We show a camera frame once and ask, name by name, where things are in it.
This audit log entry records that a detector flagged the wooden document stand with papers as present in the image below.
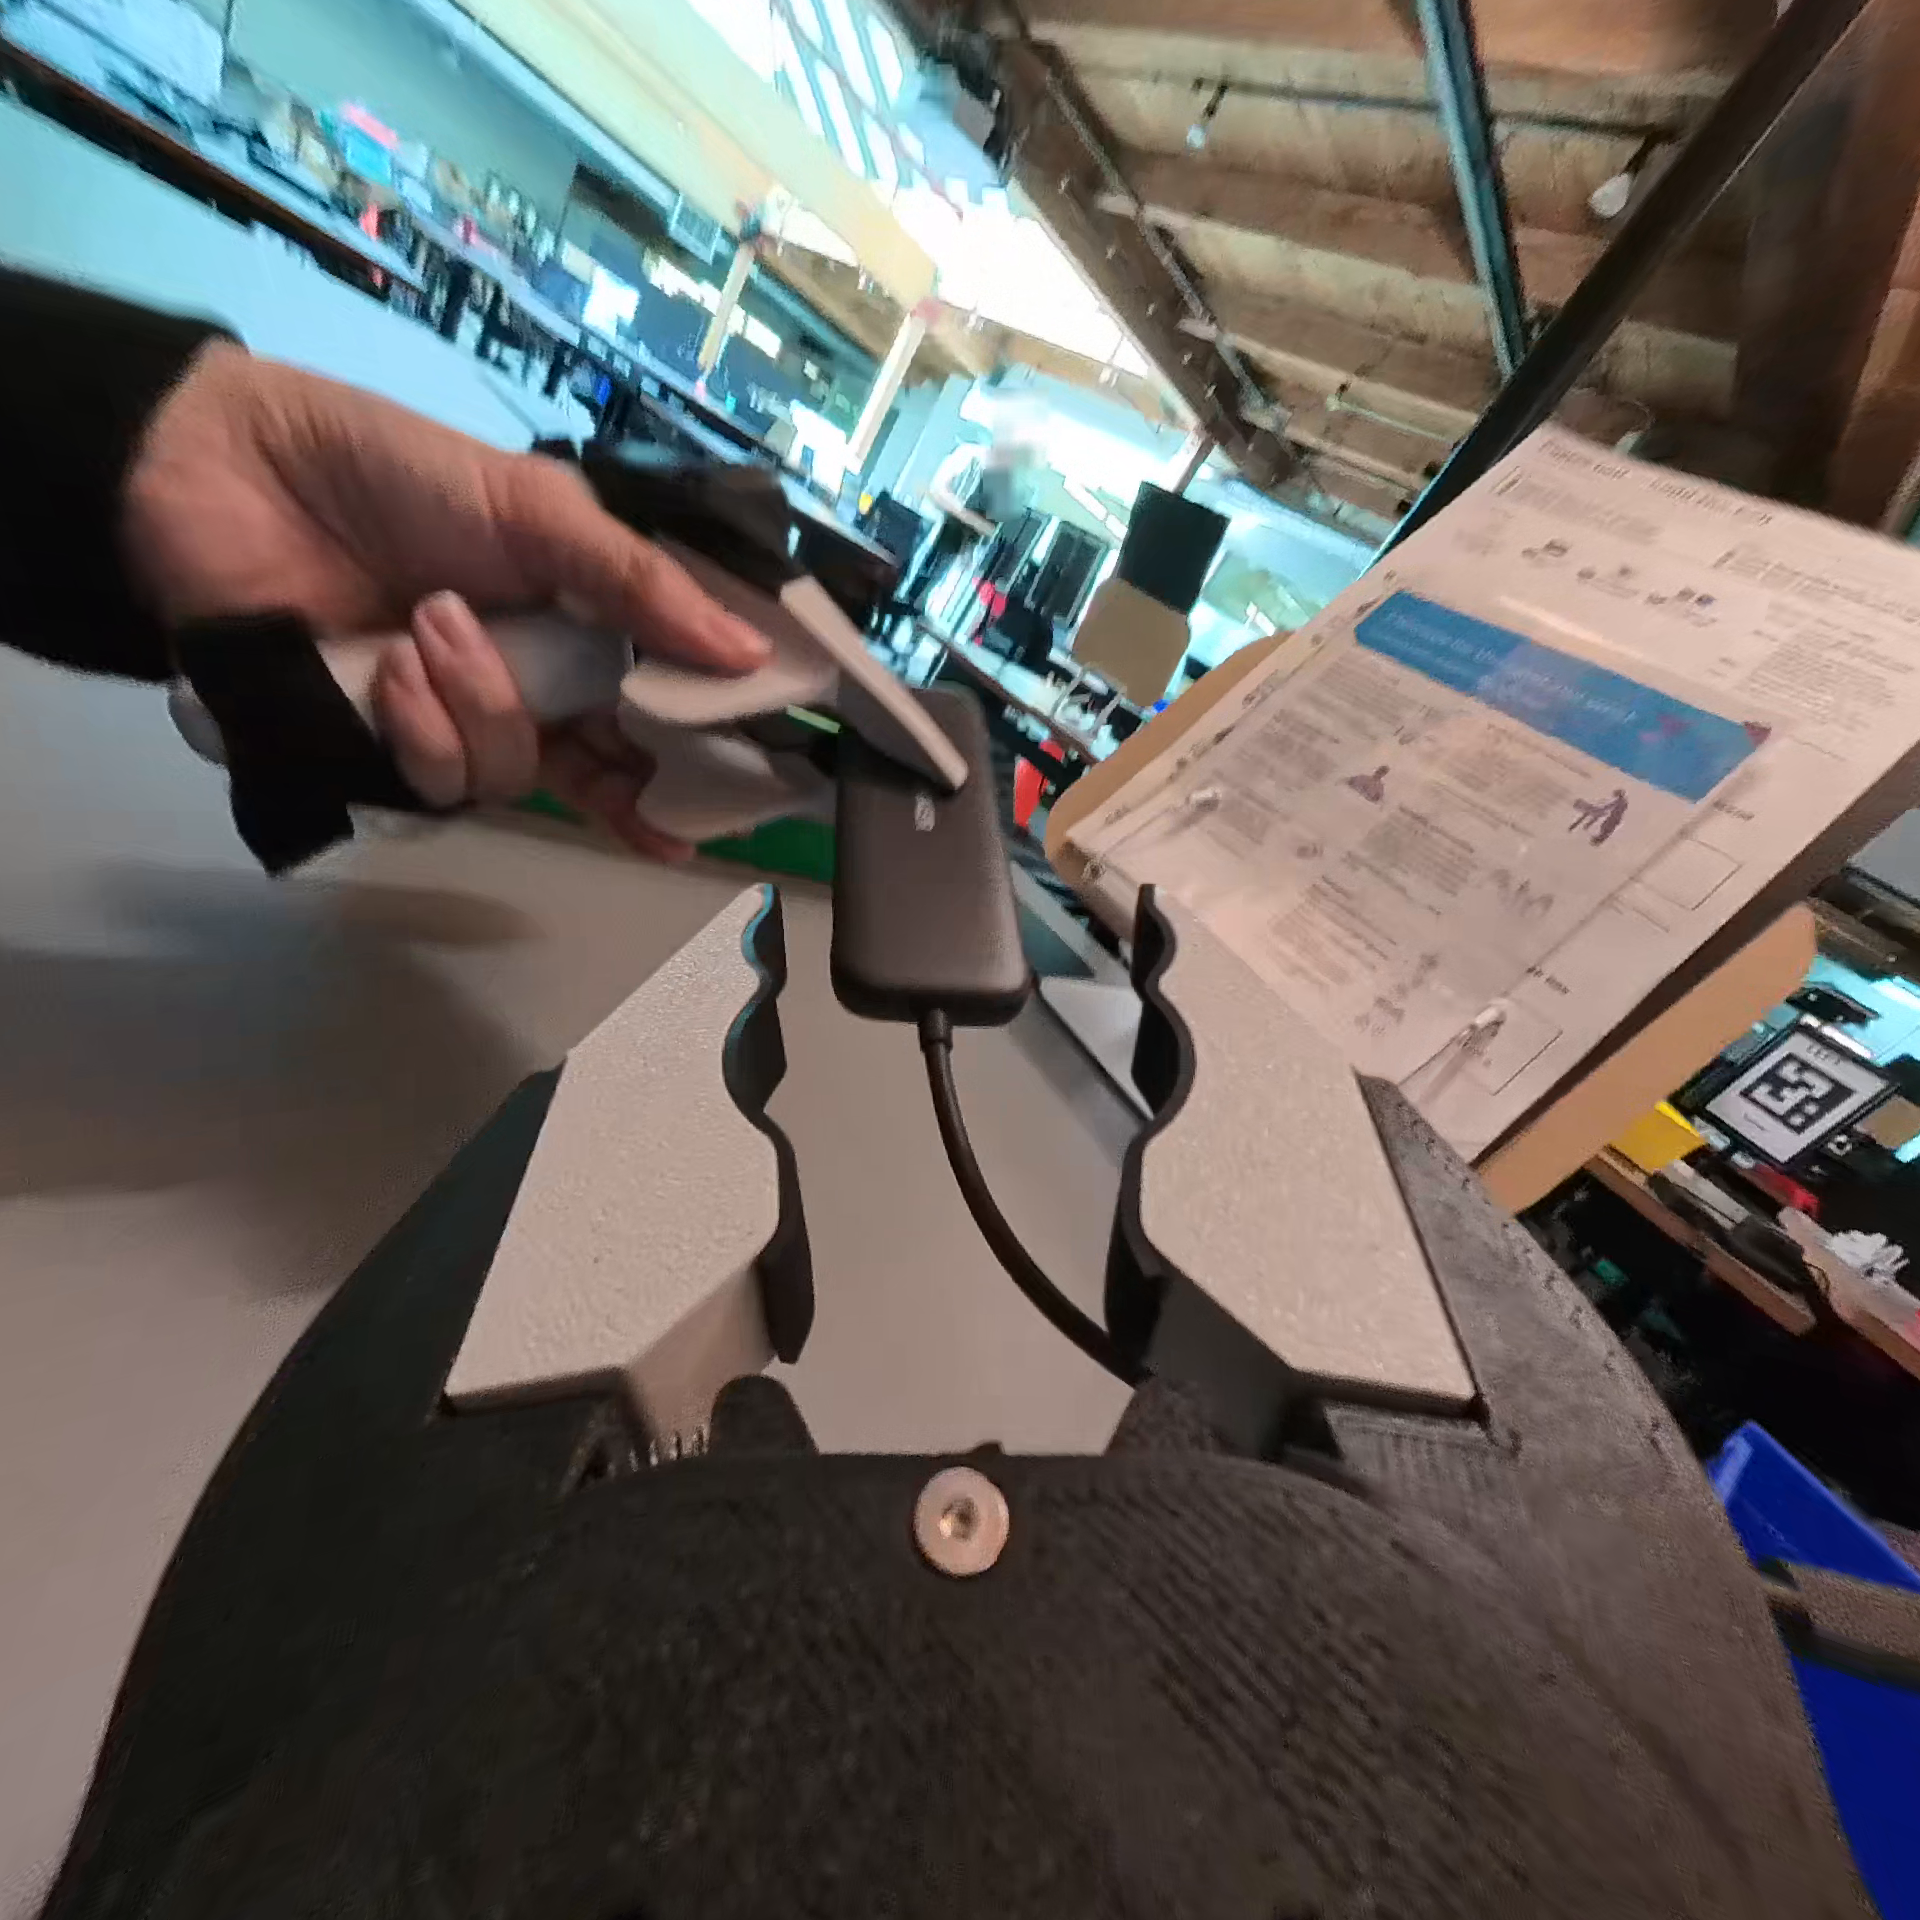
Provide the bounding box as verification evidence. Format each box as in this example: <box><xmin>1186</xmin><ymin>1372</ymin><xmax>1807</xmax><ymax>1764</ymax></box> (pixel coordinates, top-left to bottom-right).
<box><xmin>1045</xmin><ymin>428</ymin><xmax>1920</xmax><ymax>1213</ymax></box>

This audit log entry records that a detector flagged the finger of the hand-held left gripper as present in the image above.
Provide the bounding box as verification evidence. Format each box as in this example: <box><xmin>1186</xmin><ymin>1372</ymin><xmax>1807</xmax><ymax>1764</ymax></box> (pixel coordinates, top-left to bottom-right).
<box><xmin>616</xmin><ymin>705</ymin><xmax>841</xmax><ymax>845</ymax></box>
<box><xmin>776</xmin><ymin>573</ymin><xmax>970</xmax><ymax>797</ymax></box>

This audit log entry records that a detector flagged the blue plastic bin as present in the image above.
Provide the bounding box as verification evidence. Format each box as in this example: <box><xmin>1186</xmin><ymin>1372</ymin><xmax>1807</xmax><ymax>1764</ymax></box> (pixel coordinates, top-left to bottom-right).
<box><xmin>1707</xmin><ymin>1420</ymin><xmax>1920</xmax><ymax>1920</ymax></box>

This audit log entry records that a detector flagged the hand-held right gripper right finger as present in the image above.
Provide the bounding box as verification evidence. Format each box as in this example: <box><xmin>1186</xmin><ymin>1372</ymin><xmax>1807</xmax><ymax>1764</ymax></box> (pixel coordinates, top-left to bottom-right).
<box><xmin>1106</xmin><ymin>884</ymin><xmax>1482</xmax><ymax>1461</ymax></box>

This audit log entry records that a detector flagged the tan-backed chair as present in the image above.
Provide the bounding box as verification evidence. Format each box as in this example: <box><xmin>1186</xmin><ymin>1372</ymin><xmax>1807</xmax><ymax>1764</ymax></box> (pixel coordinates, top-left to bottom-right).
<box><xmin>1072</xmin><ymin>577</ymin><xmax>1192</xmax><ymax>706</ymax></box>

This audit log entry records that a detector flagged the black-white tag sign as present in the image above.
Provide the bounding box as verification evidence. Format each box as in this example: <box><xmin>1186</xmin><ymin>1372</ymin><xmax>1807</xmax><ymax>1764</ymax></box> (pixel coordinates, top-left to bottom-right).
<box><xmin>1702</xmin><ymin>1024</ymin><xmax>1898</xmax><ymax>1173</ymax></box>

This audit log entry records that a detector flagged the black metal pole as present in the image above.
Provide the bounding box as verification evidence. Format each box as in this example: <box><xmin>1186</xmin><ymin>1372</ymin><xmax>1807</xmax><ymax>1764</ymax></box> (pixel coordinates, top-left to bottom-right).
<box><xmin>1371</xmin><ymin>0</ymin><xmax>1877</xmax><ymax>558</ymax></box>

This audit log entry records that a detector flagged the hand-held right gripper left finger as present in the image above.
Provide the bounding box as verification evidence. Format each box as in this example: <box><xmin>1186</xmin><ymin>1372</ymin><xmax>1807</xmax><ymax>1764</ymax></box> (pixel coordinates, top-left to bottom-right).
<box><xmin>443</xmin><ymin>884</ymin><xmax>818</xmax><ymax>1456</ymax></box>

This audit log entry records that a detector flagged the green plastic bin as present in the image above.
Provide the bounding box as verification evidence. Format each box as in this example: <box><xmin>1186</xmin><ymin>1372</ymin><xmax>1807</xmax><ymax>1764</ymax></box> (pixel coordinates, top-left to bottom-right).
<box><xmin>517</xmin><ymin>787</ymin><xmax>835</xmax><ymax>888</ymax></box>

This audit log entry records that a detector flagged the short black hub cable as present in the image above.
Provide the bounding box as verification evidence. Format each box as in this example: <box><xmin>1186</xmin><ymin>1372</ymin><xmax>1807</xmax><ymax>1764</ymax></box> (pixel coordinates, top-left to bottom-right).
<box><xmin>919</xmin><ymin>1008</ymin><xmax>1150</xmax><ymax>1390</ymax></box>

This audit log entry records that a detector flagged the wooden desk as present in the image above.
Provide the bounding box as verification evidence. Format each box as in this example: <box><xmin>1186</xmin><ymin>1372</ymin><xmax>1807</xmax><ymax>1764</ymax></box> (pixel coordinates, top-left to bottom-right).
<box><xmin>1590</xmin><ymin>1155</ymin><xmax>1920</xmax><ymax>1374</ymax></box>

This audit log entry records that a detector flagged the person's left hand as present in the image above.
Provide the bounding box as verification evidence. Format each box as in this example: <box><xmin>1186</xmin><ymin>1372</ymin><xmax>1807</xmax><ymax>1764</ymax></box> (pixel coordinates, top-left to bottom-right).
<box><xmin>128</xmin><ymin>342</ymin><xmax>778</xmax><ymax>865</ymax></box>

